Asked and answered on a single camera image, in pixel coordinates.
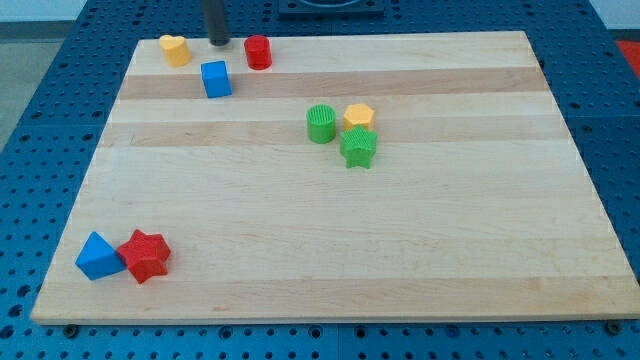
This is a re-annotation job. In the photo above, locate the yellow hexagon block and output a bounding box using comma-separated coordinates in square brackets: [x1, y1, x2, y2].
[343, 103, 375, 131]

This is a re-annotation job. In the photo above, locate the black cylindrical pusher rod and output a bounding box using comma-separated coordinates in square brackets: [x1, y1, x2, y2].
[200, 0, 230, 47]

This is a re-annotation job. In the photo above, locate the green cylinder block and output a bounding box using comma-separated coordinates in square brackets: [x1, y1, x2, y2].
[306, 104, 336, 144]

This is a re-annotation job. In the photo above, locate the yellow heart block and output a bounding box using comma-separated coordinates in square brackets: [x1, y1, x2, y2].
[158, 35, 192, 67]

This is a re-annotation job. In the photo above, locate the green star block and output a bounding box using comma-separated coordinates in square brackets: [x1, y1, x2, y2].
[340, 125, 378, 169]

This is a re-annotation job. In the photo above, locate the blue cube block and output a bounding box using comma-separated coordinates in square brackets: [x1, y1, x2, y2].
[200, 61, 232, 98]

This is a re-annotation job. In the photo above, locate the blue triangle block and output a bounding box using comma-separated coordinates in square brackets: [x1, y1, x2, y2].
[75, 232, 126, 280]

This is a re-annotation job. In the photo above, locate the red cylinder block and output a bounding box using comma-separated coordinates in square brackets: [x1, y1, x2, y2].
[244, 35, 272, 70]

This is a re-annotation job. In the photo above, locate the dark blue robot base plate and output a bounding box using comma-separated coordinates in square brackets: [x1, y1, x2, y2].
[276, 0, 385, 18]

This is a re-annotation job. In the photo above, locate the red star block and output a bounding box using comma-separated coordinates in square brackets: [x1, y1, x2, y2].
[116, 229, 171, 284]

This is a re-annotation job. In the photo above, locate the wooden board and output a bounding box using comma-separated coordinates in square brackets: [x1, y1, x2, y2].
[31, 31, 639, 325]

